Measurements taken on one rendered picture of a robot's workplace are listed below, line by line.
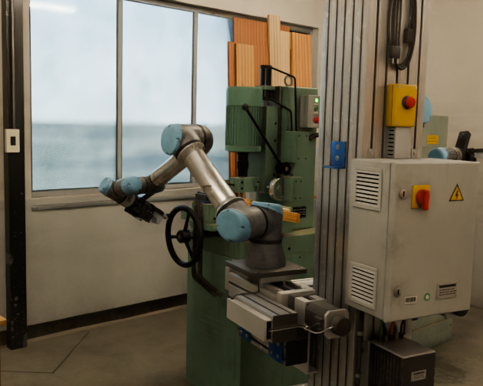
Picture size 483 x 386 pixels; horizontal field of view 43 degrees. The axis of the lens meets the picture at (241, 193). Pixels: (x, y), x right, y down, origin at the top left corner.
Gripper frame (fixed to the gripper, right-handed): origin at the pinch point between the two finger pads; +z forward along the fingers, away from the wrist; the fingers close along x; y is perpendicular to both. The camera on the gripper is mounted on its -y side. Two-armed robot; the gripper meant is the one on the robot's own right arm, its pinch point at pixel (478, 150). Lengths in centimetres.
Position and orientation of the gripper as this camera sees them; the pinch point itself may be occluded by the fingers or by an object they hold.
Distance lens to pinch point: 292.7
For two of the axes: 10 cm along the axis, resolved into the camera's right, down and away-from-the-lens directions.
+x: 6.6, -0.4, -7.5
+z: 7.5, -0.6, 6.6
